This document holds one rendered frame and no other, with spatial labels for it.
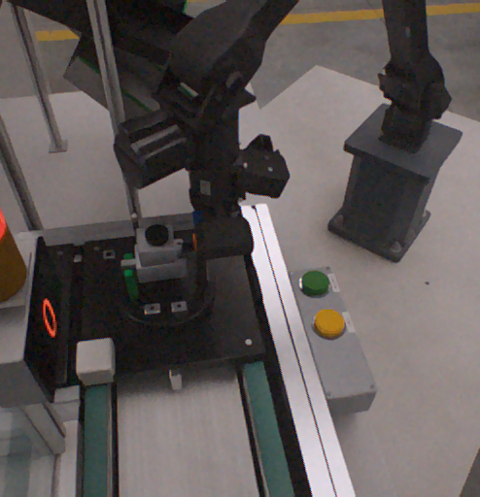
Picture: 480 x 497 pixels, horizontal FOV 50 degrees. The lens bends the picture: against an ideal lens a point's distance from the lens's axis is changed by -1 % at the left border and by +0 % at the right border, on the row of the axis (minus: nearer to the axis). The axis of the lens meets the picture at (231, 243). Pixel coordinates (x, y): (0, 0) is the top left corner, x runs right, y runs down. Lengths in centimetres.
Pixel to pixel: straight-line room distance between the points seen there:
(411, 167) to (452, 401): 35
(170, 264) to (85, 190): 46
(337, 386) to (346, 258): 32
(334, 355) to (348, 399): 6
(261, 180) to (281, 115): 70
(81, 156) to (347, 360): 74
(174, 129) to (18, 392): 27
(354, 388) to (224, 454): 18
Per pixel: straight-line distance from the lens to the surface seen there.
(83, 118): 130
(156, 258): 66
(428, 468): 79
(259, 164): 60
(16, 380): 43
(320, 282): 76
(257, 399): 68
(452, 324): 92
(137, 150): 49
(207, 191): 58
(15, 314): 42
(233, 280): 76
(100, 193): 108
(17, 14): 108
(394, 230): 94
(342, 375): 70
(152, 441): 70
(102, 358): 68
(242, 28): 50
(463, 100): 320
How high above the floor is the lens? 156
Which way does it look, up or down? 48 degrees down
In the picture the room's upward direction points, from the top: straight up
